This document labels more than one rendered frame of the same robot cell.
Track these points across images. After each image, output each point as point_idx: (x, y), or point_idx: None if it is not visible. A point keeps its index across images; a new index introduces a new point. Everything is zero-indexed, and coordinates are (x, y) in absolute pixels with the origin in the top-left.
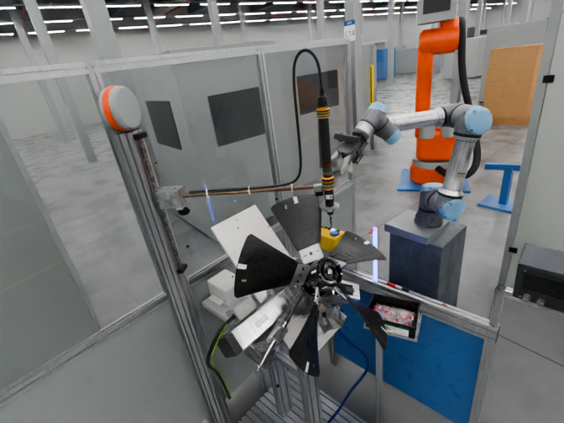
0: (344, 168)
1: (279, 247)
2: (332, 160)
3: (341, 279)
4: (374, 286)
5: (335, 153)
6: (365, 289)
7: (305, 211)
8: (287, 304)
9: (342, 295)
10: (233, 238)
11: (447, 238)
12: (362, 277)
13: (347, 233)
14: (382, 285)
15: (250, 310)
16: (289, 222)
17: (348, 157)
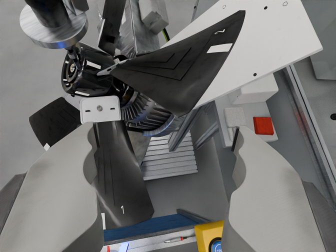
0: (61, 139)
1: (213, 89)
2: (241, 180)
3: (61, 83)
4: (126, 240)
5: (301, 247)
6: (142, 235)
7: (174, 61)
8: (123, 50)
9: (67, 93)
10: (246, 1)
11: None
12: (147, 239)
13: (145, 208)
14: (112, 244)
15: (141, 10)
16: (185, 40)
17: (23, 241)
